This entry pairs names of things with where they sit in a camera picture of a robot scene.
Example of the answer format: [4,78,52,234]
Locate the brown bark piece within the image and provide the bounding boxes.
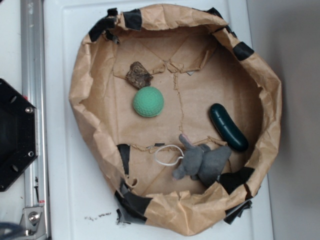
[125,61,153,90]

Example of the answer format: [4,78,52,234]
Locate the aluminium extrusion rail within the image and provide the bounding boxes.
[20,0,51,240]

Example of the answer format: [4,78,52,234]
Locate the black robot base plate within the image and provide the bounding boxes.
[0,79,38,192]

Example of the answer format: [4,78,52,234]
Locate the green dimpled ball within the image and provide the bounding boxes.
[132,86,164,118]

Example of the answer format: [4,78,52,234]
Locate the grey plush elephant toy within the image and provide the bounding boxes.
[154,133,233,188]

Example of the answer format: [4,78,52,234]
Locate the metal corner bracket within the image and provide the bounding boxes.
[19,206,47,240]

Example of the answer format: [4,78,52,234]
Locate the dark green toy cucumber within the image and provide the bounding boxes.
[209,103,249,152]

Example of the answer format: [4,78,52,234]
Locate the white plastic tray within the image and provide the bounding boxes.
[43,0,274,240]

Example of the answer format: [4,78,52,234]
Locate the brown paper bag bin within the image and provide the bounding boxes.
[69,4,282,236]

